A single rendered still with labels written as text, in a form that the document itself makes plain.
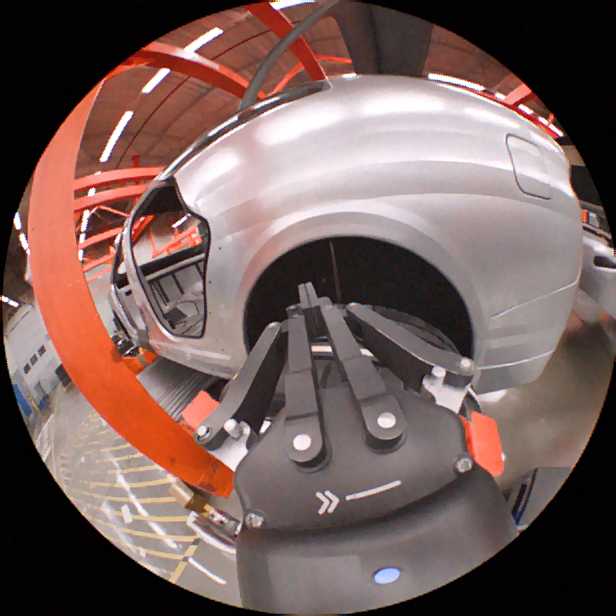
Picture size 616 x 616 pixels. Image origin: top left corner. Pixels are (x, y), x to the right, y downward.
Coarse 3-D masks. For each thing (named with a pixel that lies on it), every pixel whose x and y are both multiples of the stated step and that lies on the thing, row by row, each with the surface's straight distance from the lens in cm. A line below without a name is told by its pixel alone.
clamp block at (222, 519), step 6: (216, 510) 49; (210, 516) 49; (216, 516) 48; (222, 516) 47; (228, 516) 49; (216, 522) 48; (222, 522) 47; (228, 522) 47; (234, 522) 48; (240, 522) 50; (222, 528) 47; (228, 528) 48; (234, 528) 50; (198, 534) 51; (204, 540) 50
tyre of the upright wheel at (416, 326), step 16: (288, 320) 41; (400, 320) 35; (416, 320) 38; (432, 336) 36; (320, 352) 25; (240, 368) 39; (288, 368) 25; (320, 368) 23; (336, 368) 23; (384, 368) 24; (320, 384) 22; (336, 384) 21; (400, 384) 23; (272, 400) 27; (464, 400) 31
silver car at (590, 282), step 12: (588, 216) 507; (600, 216) 356; (588, 228) 394; (600, 228) 605; (588, 240) 250; (600, 240) 254; (588, 252) 245; (600, 252) 242; (612, 252) 247; (588, 264) 245; (600, 264) 242; (612, 264) 243; (588, 276) 246; (600, 276) 242; (612, 276) 244; (588, 288) 251; (600, 288) 245; (612, 288) 246; (600, 300) 250; (612, 300) 250; (612, 312) 257
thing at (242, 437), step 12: (228, 420) 9; (228, 432) 8; (240, 432) 9; (252, 432) 9; (228, 444) 9; (240, 444) 9; (252, 444) 9; (216, 456) 10; (228, 456) 9; (240, 456) 8
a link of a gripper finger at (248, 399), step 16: (272, 336) 12; (256, 352) 11; (272, 352) 12; (256, 368) 10; (272, 368) 12; (240, 384) 10; (256, 384) 10; (272, 384) 12; (224, 400) 9; (240, 400) 9; (256, 400) 10; (208, 416) 9; (224, 416) 9; (240, 416) 9; (256, 416) 10; (208, 432) 9; (224, 432) 9; (256, 432) 10; (208, 448) 9
